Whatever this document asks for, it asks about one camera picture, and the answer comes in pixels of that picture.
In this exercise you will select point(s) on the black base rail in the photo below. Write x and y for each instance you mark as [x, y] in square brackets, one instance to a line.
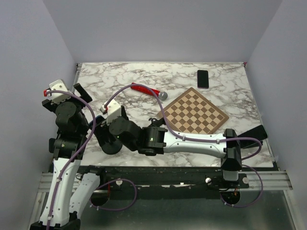
[154, 183]

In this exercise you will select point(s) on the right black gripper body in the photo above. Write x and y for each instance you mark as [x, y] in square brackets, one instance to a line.
[102, 129]

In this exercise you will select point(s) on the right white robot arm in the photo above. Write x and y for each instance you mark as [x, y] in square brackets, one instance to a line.
[153, 140]

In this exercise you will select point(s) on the purple case phone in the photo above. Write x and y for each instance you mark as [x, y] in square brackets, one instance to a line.
[203, 79]

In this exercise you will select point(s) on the red toy microphone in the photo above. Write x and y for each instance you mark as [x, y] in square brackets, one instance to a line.
[160, 94]

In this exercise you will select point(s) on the black phone stand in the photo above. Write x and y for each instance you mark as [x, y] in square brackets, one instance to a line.
[112, 148]
[156, 122]

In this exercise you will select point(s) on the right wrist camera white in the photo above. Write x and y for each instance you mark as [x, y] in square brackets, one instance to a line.
[112, 111]

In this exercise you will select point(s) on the wooden chessboard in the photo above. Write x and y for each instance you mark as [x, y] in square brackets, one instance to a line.
[192, 113]

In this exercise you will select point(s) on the black phone right side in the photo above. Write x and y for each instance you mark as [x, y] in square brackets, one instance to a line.
[258, 133]

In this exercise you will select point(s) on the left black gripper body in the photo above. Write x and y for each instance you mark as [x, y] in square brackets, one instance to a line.
[47, 103]

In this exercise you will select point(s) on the blue case phone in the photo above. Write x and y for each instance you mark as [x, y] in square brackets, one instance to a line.
[95, 124]

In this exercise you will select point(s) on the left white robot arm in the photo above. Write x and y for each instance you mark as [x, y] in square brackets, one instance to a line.
[64, 206]

